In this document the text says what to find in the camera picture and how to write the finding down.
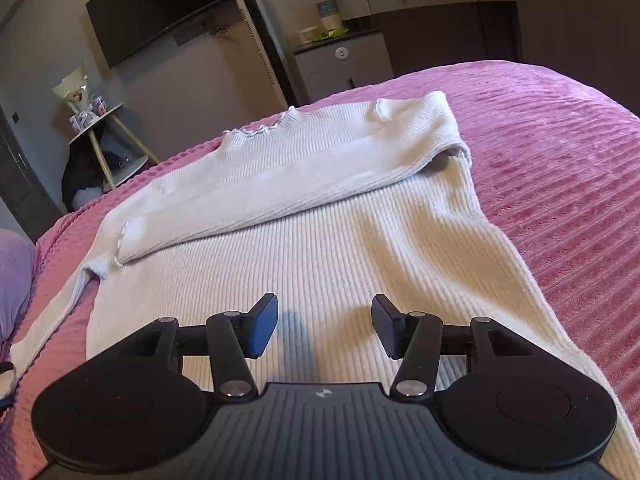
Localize white ribbed knit sweater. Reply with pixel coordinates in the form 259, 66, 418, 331
6, 91, 639, 479

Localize dark clothes pile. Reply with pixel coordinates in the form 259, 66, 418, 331
61, 136, 105, 212

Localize lavender pillow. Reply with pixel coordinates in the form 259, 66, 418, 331
0, 229, 35, 341

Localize pink ribbed bed blanket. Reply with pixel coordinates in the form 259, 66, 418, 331
1, 61, 639, 479

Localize wrapped flower bouquet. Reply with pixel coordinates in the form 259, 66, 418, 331
52, 63, 107, 133

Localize grey nightstand cabinet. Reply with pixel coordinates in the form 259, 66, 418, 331
294, 32, 394, 103

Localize grey dressing table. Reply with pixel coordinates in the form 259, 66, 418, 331
336, 0, 522, 76

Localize blue white box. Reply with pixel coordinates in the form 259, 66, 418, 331
316, 0, 343, 32

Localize white tower fan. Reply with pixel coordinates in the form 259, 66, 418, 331
235, 0, 298, 108

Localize black wall television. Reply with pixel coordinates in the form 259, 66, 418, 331
84, 0, 241, 71

